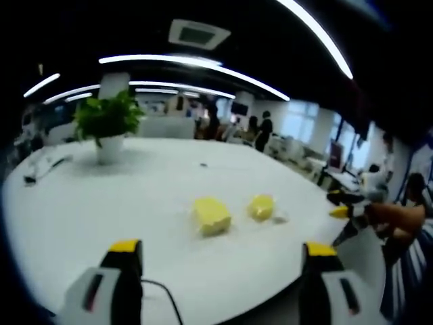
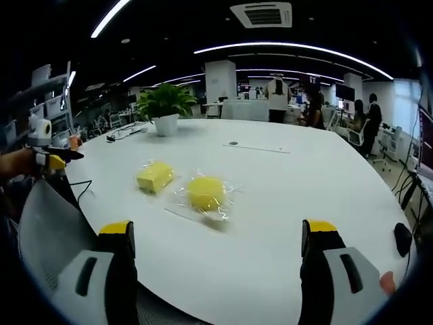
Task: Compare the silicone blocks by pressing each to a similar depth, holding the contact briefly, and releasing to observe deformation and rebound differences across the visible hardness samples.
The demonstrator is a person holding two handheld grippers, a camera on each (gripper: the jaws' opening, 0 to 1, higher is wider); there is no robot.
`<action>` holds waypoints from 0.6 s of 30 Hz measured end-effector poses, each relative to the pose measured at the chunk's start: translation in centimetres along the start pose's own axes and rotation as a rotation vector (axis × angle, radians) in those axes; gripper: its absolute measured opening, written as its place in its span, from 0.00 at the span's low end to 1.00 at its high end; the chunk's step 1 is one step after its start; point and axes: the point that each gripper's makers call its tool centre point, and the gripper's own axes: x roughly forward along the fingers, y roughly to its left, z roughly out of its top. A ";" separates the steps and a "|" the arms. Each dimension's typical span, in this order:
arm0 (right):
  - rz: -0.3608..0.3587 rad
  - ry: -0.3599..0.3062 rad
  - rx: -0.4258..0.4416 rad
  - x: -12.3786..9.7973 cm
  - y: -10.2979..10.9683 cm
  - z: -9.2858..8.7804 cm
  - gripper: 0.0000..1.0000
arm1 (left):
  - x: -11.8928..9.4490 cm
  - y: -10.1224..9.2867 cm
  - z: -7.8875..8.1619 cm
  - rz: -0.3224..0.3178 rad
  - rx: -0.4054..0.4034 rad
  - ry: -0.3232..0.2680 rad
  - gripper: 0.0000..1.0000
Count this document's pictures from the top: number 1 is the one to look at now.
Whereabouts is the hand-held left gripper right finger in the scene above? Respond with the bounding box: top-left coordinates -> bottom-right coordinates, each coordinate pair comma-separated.
298,241 -> 390,325

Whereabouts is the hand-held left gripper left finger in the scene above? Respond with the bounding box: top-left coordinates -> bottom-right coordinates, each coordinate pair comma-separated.
60,238 -> 145,325

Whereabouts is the small yellow silicone block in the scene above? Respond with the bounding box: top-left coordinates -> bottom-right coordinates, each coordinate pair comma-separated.
246,193 -> 275,223

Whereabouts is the large yellow silicone block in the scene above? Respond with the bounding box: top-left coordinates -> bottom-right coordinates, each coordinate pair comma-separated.
191,196 -> 233,238

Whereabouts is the person's right hand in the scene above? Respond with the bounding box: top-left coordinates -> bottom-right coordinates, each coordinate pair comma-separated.
367,202 -> 427,243

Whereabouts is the long ceiling light strip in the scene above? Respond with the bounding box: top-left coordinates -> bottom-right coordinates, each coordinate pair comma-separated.
98,53 -> 292,102
128,80 -> 237,100
276,0 -> 355,81

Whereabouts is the green plant in white pot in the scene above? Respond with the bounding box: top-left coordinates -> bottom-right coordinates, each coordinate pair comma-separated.
72,89 -> 148,167

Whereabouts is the short ceiling light strip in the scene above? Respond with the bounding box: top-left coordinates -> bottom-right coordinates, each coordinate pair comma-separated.
43,84 -> 102,106
22,72 -> 62,99

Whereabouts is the ceiling air conditioner vent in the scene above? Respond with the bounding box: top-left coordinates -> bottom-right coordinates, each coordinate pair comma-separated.
167,18 -> 232,51

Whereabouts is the black cable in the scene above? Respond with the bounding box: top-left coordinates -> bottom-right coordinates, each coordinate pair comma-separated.
139,278 -> 184,325

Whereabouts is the dark cable with plug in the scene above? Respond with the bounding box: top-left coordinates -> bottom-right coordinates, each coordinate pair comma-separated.
22,153 -> 74,184

